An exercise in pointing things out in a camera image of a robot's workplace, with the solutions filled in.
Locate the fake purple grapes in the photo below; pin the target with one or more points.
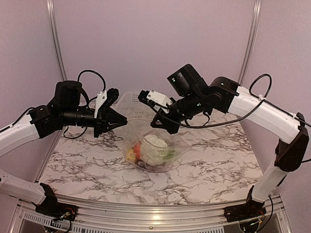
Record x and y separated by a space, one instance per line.
154 168

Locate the fake orange tomato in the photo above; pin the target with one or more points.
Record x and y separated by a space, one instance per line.
137 150

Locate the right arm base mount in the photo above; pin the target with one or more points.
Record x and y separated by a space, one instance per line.
249 209

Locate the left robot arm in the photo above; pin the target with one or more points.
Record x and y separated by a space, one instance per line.
36 123

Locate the fake white cauliflower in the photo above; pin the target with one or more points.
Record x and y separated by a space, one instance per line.
154 149

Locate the right aluminium frame post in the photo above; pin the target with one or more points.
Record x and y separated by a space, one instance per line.
250 41

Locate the fake yellow fruit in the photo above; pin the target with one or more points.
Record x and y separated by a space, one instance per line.
130 156

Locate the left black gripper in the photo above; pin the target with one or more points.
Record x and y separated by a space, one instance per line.
106 116

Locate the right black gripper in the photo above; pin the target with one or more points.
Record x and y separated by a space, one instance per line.
165 123

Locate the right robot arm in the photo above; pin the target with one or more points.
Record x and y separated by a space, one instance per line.
227 96

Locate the aluminium frame post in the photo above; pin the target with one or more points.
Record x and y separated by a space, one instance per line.
250 41
63 77

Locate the clear zip top bag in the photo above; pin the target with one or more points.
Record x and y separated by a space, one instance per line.
176 145

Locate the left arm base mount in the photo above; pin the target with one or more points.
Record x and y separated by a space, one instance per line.
52 207

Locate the aluminium front rail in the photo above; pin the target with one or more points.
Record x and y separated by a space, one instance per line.
107 217

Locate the left aluminium frame post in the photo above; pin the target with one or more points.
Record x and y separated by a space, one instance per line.
63 77

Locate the white plastic basket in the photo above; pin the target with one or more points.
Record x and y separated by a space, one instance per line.
137 113

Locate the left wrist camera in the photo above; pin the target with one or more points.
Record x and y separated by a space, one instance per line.
105 99

